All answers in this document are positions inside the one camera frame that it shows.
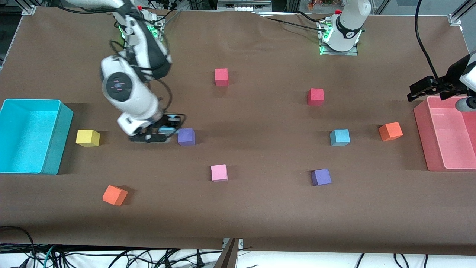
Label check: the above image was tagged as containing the pink foam block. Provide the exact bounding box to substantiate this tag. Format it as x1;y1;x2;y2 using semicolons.
211;164;228;182

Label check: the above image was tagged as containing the pink plastic bin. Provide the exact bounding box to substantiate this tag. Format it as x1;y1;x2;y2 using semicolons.
414;96;476;172

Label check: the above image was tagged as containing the red foam block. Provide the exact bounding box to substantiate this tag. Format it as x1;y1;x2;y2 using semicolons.
307;88;324;106
215;68;229;87

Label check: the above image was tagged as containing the grey metal table bracket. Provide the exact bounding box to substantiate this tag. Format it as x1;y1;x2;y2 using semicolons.
214;238;244;268

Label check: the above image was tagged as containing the cyan plastic bin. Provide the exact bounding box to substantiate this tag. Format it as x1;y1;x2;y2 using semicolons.
0;98;74;175

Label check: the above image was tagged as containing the yellow foam block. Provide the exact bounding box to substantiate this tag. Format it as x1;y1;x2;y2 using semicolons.
76;129;100;147

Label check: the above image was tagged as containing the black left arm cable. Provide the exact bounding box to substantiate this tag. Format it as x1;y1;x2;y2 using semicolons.
414;0;440;79

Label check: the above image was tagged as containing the teal floor cable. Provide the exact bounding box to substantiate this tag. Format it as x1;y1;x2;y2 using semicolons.
42;245;57;268

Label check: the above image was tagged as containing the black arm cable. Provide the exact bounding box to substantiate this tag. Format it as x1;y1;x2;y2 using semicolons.
109;37;174;113
414;0;440;79

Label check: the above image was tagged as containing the purple foam block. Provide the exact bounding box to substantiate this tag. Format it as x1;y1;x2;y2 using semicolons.
311;169;332;187
177;128;196;146

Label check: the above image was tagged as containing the black cable across table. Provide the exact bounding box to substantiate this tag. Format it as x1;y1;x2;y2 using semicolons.
257;10;328;30

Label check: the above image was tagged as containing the aluminium frame profile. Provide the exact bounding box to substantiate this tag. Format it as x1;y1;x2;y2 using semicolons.
448;0;476;26
20;0;38;16

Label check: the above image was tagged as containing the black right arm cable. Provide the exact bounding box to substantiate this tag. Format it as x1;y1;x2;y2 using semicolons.
109;37;174;113

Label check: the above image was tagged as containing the orange foam block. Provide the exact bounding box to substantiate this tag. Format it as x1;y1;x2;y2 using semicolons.
102;185;128;206
379;122;403;142

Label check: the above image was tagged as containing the brown table cover mat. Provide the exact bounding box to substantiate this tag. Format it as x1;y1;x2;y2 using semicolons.
0;6;476;256

